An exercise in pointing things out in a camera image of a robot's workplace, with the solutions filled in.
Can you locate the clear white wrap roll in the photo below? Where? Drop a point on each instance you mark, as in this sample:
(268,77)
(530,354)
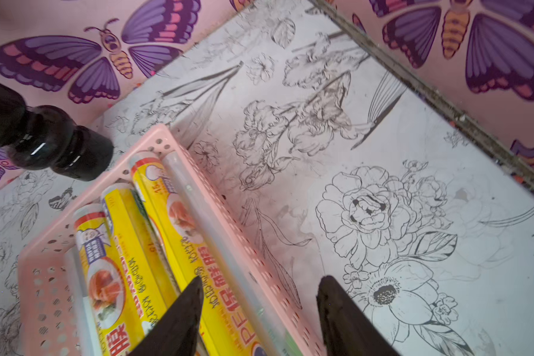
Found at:
(86,326)

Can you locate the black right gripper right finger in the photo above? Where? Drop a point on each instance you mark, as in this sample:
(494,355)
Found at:
(346,330)

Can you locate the white green roll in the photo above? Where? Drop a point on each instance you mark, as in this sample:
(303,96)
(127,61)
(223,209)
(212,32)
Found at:
(264,301)

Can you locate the potted green plant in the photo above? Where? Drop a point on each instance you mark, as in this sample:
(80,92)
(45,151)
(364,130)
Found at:
(45,137)

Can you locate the yellow wrap roll front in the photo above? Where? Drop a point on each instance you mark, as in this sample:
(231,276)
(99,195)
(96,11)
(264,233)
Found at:
(224,326)

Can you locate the long yellow wrap roll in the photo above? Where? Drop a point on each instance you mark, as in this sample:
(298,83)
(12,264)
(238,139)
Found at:
(148,279)

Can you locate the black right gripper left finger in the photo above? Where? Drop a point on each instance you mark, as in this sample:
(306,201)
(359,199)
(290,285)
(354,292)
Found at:
(178,331)

